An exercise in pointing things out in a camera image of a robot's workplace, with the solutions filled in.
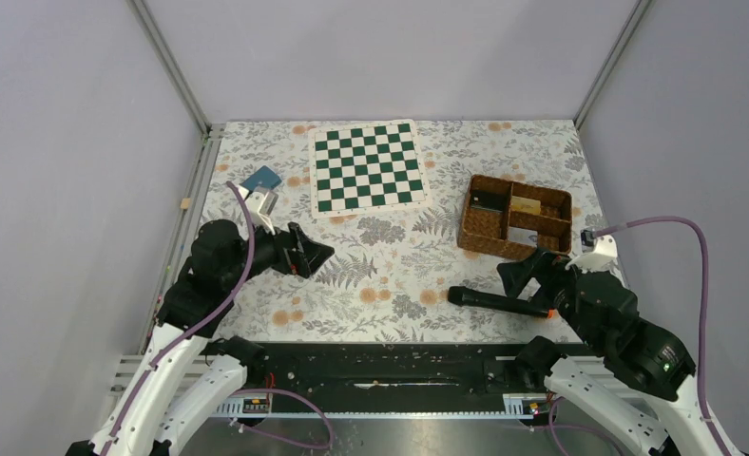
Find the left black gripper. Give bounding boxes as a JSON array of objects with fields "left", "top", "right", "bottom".
[{"left": 224, "top": 211, "right": 335, "bottom": 289}]

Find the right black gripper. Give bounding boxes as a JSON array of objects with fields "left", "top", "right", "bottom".
[{"left": 494, "top": 243, "right": 604, "bottom": 350}]

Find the blue card holder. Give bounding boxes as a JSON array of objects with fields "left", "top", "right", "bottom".
[{"left": 240, "top": 166, "right": 282, "bottom": 192}]

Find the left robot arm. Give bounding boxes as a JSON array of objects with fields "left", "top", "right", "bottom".
[{"left": 67, "top": 219, "right": 335, "bottom": 455}]

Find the white card in basket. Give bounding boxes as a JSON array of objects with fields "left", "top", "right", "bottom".
[{"left": 508, "top": 226, "right": 538, "bottom": 247}]

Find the gold card in basket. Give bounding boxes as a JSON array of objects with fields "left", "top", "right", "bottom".
[{"left": 509, "top": 196, "right": 542, "bottom": 215}]

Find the black card in basket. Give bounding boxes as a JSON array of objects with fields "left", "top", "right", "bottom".
[{"left": 470, "top": 191, "right": 509, "bottom": 213}]

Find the brown wicker basket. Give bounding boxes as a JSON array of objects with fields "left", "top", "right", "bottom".
[{"left": 457, "top": 175, "right": 573, "bottom": 260}]

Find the green white chessboard mat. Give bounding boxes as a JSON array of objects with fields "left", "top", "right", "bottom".
[{"left": 308, "top": 119, "right": 432, "bottom": 219}]

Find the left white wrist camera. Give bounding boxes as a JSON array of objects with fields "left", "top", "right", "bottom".
[{"left": 245, "top": 186, "right": 278, "bottom": 235}]

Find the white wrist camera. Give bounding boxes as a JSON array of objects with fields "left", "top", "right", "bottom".
[
  {"left": 566, "top": 230, "right": 618, "bottom": 272},
  {"left": 245, "top": 186, "right": 278, "bottom": 235}
]

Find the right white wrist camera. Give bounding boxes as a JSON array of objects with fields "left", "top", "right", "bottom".
[{"left": 566, "top": 230, "right": 618, "bottom": 272}]

